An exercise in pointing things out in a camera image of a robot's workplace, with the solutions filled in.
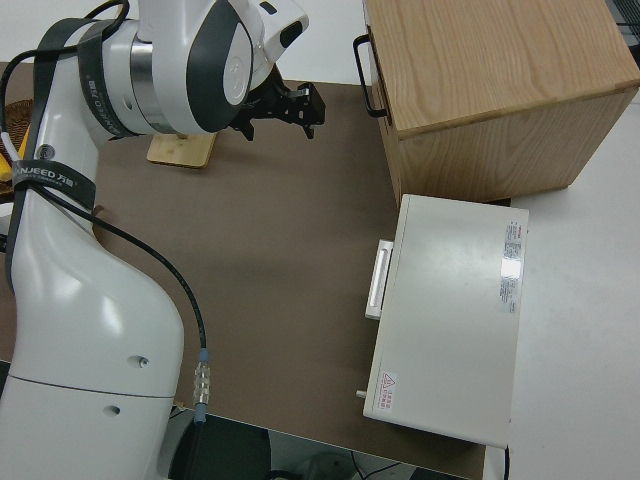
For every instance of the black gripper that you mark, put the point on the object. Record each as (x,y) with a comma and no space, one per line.
(307,107)

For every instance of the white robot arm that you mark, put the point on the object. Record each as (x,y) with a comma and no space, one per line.
(90,325)

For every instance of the wooden mug tree rack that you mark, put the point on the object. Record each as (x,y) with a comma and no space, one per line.
(180,152)

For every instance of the brown table mat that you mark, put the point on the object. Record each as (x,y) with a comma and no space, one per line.
(250,250)

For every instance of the light wooden cabinet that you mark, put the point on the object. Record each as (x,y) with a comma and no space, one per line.
(500,75)

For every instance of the white toaster oven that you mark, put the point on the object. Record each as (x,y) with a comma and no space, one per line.
(450,325)

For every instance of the brown wicker basket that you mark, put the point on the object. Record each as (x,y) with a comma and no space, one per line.
(17,112)

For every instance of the black equipment box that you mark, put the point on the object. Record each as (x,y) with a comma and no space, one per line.
(225,450)

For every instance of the dark mesh object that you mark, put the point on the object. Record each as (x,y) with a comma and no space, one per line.
(627,10)

